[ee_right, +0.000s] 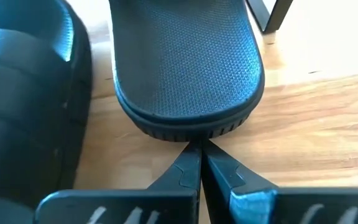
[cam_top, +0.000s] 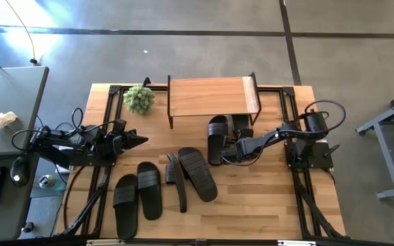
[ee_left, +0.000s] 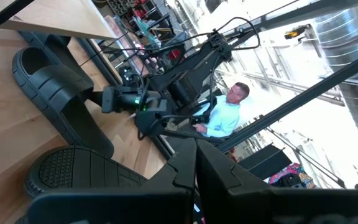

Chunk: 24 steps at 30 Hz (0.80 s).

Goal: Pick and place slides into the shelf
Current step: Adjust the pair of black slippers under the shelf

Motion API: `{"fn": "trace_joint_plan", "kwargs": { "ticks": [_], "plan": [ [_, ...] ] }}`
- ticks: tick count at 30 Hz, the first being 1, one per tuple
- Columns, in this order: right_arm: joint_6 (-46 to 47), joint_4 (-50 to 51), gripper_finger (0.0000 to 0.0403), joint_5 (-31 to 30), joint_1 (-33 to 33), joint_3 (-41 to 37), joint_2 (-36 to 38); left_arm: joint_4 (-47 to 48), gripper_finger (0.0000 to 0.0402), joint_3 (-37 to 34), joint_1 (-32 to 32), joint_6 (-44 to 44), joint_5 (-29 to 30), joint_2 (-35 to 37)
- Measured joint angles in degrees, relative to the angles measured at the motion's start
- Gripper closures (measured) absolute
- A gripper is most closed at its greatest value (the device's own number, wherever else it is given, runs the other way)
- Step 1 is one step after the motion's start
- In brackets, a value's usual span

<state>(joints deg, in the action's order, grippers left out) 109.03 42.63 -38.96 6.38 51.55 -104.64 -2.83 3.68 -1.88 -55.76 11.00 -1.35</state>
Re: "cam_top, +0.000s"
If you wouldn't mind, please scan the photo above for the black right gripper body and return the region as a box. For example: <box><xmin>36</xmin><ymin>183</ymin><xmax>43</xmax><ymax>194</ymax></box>
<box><xmin>235</xmin><ymin>136</ymin><xmax>265</xmax><ymax>163</ymax></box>

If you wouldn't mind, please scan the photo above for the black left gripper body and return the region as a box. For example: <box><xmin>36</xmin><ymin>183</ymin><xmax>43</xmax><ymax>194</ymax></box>
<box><xmin>112</xmin><ymin>131</ymin><xmax>129</xmax><ymax>156</ymax></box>

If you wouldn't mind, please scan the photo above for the wooden shelf with black legs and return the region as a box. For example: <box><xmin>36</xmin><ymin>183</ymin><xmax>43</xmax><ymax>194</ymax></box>
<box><xmin>166</xmin><ymin>72</ymin><xmax>263</xmax><ymax>130</ymax></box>

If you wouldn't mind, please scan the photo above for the green potted plant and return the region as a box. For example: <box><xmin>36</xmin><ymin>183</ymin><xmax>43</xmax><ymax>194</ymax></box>
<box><xmin>122</xmin><ymin>84</ymin><xmax>156</xmax><ymax>116</ymax></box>

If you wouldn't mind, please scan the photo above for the black computer mouse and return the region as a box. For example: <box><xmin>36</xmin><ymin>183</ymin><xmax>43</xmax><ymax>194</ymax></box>
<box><xmin>10</xmin><ymin>156</ymin><xmax>30</xmax><ymax>188</ymax></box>

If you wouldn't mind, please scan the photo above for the crumpled white paper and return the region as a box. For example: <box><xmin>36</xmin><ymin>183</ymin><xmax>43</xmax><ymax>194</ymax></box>
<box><xmin>0</xmin><ymin>111</ymin><xmax>18</xmax><ymax>133</ymax></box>

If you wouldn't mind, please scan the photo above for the grey office desk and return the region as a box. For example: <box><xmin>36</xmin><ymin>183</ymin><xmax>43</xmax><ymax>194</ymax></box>
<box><xmin>0</xmin><ymin>66</ymin><xmax>50</xmax><ymax>243</ymax></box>

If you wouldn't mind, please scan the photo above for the grey metal table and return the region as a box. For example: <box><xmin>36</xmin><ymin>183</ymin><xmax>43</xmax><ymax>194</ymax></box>
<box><xmin>355</xmin><ymin>85</ymin><xmax>394</xmax><ymax>200</ymax></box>

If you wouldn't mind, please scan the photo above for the black aluminium rig frame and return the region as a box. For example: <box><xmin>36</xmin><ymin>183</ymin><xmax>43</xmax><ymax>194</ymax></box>
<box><xmin>62</xmin><ymin>77</ymin><xmax>347</xmax><ymax>242</ymax></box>

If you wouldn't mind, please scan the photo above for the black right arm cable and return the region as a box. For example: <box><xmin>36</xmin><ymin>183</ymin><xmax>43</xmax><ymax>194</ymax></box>
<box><xmin>219</xmin><ymin>99</ymin><xmax>347</xmax><ymax>167</ymax></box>

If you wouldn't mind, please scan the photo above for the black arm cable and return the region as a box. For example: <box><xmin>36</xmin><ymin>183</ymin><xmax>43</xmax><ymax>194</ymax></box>
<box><xmin>219</xmin><ymin>99</ymin><xmax>347</xmax><ymax>167</ymax></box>
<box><xmin>11</xmin><ymin>107</ymin><xmax>122</xmax><ymax>152</ymax></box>

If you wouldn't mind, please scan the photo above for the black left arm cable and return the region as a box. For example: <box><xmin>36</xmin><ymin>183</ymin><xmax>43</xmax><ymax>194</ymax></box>
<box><xmin>11</xmin><ymin>107</ymin><xmax>122</xmax><ymax>152</ymax></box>

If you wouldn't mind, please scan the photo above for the thin black floor cable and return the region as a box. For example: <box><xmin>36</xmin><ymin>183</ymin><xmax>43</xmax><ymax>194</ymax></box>
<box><xmin>4</xmin><ymin>0</ymin><xmax>39</xmax><ymax>66</ymax></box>

